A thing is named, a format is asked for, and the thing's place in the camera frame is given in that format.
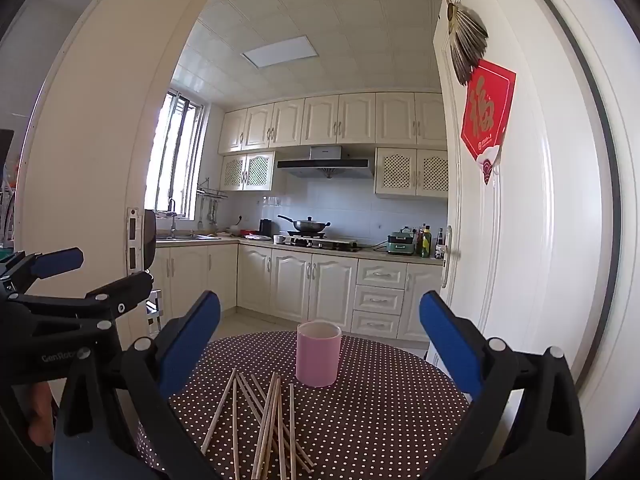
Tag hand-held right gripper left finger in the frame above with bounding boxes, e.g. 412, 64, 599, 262
52, 289, 223, 480

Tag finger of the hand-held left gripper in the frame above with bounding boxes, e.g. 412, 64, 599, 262
0, 247, 85, 294
5, 271, 155, 334

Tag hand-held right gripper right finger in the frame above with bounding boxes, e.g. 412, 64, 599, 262
417, 290, 587, 480

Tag bunch of wooden chopsticks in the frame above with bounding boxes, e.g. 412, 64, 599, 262
200, 367, 313, 480

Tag pink cup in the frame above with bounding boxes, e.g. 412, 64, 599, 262
296, 321, 343, 389

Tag person's left hand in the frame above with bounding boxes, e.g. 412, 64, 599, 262
27, 383, 55, 454

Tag metal door strike plate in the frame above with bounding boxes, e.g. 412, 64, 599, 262
125, 206, 140, 276

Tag black bulky object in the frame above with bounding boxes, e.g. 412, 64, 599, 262
144, 209, 157, 275

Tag cream cabinet drawer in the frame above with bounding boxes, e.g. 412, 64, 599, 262
357, 259, 408, 290
354, 286, 405, 316
351, 311, 402, 339

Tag green electric cooker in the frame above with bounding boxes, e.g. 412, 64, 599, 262
386, 227, 418, 256

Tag cream lower kitchen cabinets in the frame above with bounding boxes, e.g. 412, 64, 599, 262
147, 240, 446, 343

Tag cream kitchen cabinets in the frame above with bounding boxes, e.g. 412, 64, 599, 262
147, 240, 446, 343
218, 91, 449, 156

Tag round polka dot table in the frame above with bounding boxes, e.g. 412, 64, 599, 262
135, 331, 473, 480

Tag kitchen window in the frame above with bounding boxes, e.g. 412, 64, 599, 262
145, 89, 207, 221

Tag white door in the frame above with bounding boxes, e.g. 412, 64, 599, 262
432, 0, 617, 461

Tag gas stove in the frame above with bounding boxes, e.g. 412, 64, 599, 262
286, 232, 362, 252

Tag black wok with lid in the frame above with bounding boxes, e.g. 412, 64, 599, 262
277, 214, 332, 235

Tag cream lattice door cabinet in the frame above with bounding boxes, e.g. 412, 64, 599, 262
375, 147, 449, 198
220, 151, 277, 192

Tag range hood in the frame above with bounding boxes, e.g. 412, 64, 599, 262
276, 145, 375, 180

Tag red paper door decoration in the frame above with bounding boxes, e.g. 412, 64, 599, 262
460, 58, 517, 187

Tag cream upper kitchen cabinets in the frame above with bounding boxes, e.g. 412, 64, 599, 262
218, 91, 449, 156

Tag ceiling light panel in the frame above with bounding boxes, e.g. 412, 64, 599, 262
241, 35, 319, 68

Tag feather fan decoration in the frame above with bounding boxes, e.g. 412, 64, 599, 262
444, 0, 489, 86

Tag wall utensil rack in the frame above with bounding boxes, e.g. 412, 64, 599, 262
196, 177, 228, 228

